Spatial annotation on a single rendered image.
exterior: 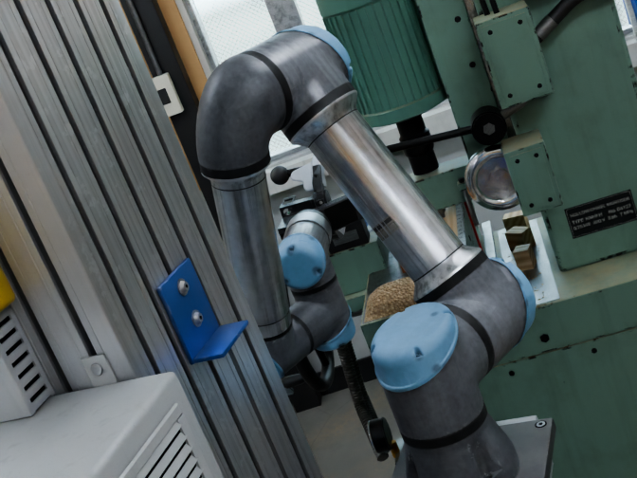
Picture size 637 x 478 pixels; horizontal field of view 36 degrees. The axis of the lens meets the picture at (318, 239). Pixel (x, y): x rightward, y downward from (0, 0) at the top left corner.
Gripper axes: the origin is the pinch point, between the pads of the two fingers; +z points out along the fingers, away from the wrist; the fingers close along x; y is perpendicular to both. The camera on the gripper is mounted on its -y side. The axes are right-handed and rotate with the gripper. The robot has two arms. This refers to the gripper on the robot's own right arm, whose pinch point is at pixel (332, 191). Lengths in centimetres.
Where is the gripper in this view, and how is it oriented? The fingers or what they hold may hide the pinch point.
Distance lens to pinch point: 180.8
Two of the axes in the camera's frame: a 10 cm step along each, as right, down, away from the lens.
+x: 3.0, 9.0, 3.1
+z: 1.0, -3.6, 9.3
